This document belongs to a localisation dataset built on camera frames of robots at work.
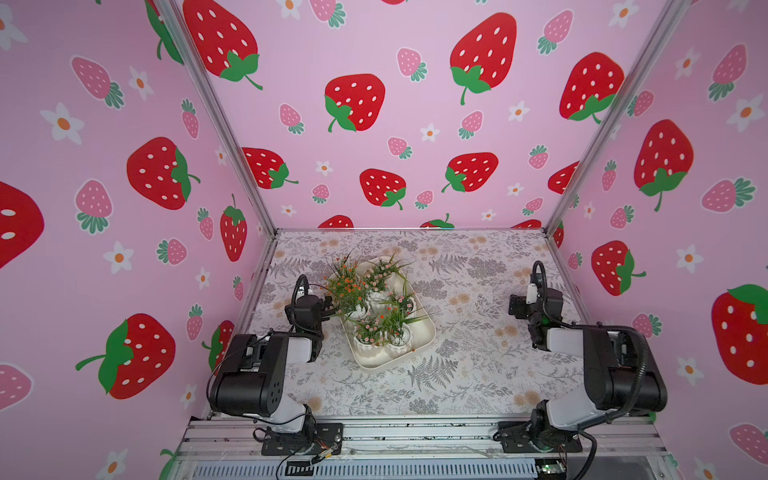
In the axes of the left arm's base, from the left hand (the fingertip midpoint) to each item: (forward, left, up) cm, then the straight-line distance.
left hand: (312, 298), depth 95 cm
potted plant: (-4, -31, +4) cm, 31 cm away
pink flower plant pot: (+1, -21, +9) cm, 23 cm away
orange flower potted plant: (-1, -12, +8) cm, 15 cm away
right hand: (+2, -69, 0) cm, 69 cm away
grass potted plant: (-13, -27, +6) cm, 30 cm away
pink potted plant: (-18, -21, +7) cm, 29 cm away
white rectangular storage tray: (-9, -36, -5) cm, 37 cm away
